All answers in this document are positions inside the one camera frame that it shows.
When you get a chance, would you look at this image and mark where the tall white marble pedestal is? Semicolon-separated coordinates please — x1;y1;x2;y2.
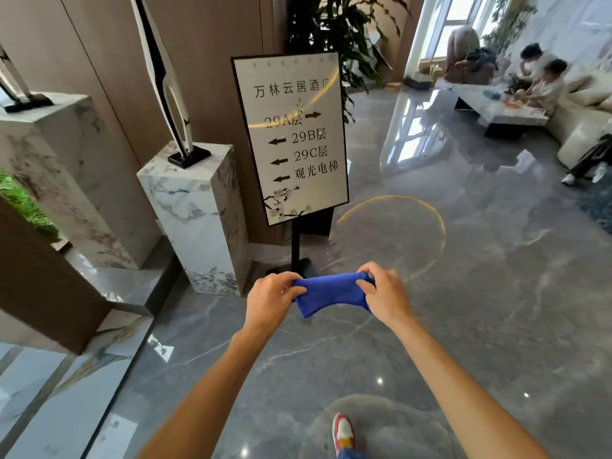
0;93;162;271

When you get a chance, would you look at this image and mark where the blue cloth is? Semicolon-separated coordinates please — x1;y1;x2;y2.
293;272;376;320

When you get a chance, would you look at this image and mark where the slender green indoor tree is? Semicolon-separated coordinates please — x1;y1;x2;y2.
484;0;538;58

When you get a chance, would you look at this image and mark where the person's left forearm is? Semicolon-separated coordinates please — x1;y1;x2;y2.
136;323;268;459

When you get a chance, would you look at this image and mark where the person's right forearm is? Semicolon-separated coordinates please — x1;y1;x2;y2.
388;312;550;459

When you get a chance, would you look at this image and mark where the white directional sign board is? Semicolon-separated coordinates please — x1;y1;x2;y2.
231;52;351;227

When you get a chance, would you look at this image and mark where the brown armchair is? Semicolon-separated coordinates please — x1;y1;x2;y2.
444;25;498;85

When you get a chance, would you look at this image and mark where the dark sculpture with black base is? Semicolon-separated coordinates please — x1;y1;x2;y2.
0;45;54;114

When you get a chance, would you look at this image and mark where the black sign stand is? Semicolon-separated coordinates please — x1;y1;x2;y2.
266;207;335;281

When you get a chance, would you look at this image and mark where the person's right hand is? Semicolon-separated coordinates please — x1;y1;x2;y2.
356;262;415;330

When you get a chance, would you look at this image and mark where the beige sofa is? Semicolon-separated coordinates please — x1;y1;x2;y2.
545;71;612;171

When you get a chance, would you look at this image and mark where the person's red and white shoe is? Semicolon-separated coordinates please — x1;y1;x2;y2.
332;413;357;459

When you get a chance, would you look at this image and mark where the white coffee table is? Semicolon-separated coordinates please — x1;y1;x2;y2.
435;79;550;139

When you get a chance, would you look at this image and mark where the short white marble pedestal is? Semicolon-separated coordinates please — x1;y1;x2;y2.
137;141;250;298

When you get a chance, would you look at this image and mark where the large green leafy plant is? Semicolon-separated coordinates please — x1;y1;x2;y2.
286;0;413;125

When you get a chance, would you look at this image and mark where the black and white abstract sculpture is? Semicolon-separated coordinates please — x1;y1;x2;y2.
129;0;212;170

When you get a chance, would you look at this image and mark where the person's left hand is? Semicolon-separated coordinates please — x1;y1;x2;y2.
244;271;308;336

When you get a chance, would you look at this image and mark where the green fern plant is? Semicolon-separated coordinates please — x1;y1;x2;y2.
0;169;61;244

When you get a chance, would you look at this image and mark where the brown wooden planter box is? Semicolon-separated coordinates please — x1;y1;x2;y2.
0;198;113;356

